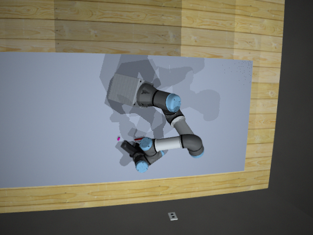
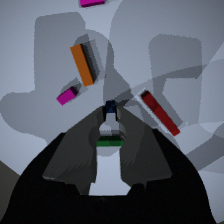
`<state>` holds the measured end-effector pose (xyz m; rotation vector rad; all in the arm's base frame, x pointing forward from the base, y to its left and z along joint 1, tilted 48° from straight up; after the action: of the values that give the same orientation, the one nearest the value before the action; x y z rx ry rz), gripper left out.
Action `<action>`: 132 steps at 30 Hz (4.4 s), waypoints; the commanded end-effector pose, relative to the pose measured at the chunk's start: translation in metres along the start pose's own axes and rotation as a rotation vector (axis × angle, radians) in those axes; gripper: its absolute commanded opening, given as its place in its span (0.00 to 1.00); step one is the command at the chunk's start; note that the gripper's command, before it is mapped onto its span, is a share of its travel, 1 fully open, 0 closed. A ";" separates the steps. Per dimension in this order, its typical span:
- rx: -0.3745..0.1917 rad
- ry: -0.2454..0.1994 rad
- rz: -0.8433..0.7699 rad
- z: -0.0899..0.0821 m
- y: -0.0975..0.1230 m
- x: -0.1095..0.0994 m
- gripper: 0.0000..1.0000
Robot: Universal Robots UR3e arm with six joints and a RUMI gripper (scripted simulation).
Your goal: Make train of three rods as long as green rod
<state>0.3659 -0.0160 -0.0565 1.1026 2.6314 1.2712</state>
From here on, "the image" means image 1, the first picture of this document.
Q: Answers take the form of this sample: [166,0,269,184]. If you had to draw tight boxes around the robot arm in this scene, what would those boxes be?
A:
[121,83,204,173]

